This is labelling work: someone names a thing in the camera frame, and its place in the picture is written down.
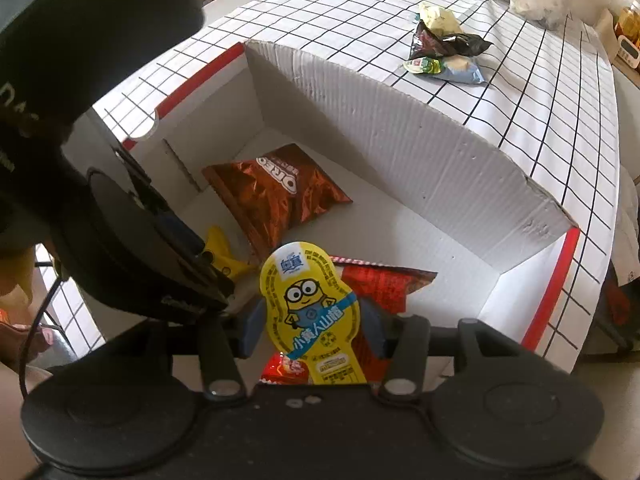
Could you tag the pale blue snack packet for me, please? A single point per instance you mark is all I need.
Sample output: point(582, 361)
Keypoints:
point(462, 70)

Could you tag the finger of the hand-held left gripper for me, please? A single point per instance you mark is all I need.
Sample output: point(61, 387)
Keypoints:
point(175, 232)

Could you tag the white cardboard box red trim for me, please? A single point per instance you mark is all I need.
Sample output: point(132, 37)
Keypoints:
point(400, 160)

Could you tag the yellow liquid bottle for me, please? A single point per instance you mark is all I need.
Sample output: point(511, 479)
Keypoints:
point(631, 22)

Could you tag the wooden desktop organizer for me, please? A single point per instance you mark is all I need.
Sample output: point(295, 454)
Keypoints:
point(605, 25)

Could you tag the yellow cartoon snack packet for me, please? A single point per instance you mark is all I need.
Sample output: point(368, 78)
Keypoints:
point(310, 305)

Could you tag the white timer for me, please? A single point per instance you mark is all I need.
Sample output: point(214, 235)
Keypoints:
point(627, 50)

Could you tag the black snack packet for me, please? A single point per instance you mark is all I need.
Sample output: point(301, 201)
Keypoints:
point(450, 45)

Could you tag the cream snack packet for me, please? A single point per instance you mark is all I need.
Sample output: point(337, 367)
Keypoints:
point(440, 20)

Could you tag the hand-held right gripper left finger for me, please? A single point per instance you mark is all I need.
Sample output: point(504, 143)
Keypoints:
point(252, 330)

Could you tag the brown cookie packet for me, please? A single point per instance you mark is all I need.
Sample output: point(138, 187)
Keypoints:
point(280, 195)

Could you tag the red snack packet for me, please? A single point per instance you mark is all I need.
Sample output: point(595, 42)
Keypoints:
point(390, 285)

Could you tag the beige clothes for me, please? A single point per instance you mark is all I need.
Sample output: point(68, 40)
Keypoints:
point(627, 240)

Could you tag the checked tablecloth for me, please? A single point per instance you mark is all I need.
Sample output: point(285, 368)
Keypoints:
point(350, 20)

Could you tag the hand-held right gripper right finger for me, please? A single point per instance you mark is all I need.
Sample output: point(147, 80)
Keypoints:
point(372, 330)

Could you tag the small green snack packet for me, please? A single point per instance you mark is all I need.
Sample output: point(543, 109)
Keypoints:
point(425, 66)

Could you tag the plain yellow snack packet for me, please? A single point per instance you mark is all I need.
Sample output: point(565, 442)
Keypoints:
point(220, 250)

